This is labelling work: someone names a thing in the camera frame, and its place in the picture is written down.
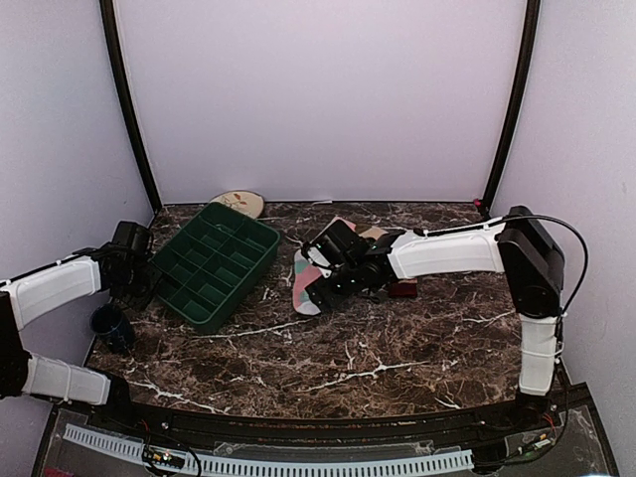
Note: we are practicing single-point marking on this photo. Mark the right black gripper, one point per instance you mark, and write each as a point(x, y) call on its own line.
point(322, 295)

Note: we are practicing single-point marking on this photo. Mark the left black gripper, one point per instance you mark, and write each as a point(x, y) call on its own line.
point(140, 302)

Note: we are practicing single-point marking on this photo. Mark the pink sock with green patches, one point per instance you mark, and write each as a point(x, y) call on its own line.
point(317, 267)

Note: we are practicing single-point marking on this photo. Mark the green plastic divider tray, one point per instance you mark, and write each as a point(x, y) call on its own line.
point(212, 263)

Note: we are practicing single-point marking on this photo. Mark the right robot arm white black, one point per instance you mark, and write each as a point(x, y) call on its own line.
point(516, 245)

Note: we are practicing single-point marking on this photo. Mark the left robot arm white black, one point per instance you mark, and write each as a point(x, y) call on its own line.
point(32, 295)

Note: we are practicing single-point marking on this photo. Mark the dark blue cup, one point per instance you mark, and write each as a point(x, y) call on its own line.
point(112, 327)

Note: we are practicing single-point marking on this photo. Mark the striped beige brown sock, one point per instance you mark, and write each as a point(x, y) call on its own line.
point(406, 288)

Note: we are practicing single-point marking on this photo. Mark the round embroidered plate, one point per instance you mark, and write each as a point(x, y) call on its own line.
point(246, 202)

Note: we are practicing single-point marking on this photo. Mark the small green circuit board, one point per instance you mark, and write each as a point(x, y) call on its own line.
point(161, 457)

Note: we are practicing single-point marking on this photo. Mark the black front table rail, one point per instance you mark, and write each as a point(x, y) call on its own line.
point(478, 425)

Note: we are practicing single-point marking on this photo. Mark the black left frame post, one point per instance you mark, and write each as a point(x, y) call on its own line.
point(126, 105)

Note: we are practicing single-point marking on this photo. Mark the black frame post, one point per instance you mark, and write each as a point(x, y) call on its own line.
point(518, 88)
point(126, 105)

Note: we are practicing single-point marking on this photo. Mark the black right frame post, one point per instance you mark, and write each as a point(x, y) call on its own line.
point(518, 88)

